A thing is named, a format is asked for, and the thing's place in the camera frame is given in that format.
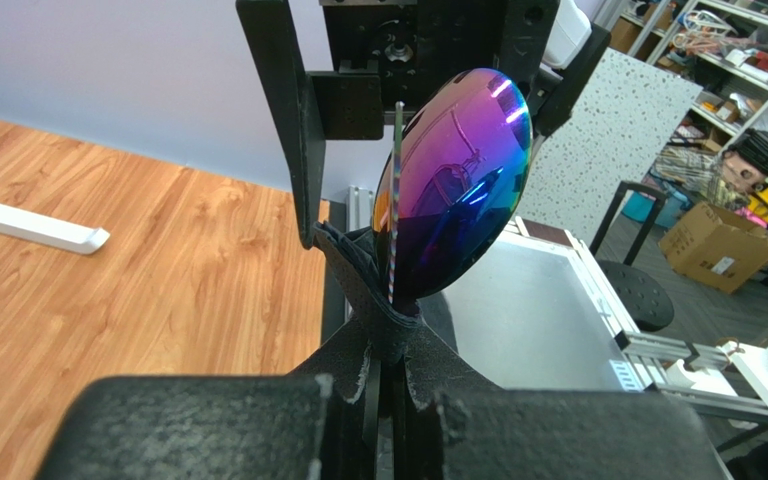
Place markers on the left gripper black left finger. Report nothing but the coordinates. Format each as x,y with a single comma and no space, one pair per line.
306,424

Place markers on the speckled white panel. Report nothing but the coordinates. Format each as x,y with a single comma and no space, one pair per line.
624,117

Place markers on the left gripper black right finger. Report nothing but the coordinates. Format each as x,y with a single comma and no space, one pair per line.
457,424

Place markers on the cluttered storage shelf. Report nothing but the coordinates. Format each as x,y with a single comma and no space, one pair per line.
720,46

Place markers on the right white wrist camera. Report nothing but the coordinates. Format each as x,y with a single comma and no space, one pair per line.
570,31

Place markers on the black paper napkin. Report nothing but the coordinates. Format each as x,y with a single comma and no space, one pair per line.
389,325

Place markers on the iridescent spoon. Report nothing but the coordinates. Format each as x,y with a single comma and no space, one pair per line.
465,163

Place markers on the grey pole white base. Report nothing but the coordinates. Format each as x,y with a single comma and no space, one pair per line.
49,231

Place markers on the brown cardboard box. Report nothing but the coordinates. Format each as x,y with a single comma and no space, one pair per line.
715,247

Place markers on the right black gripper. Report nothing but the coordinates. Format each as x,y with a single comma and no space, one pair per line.
388,51

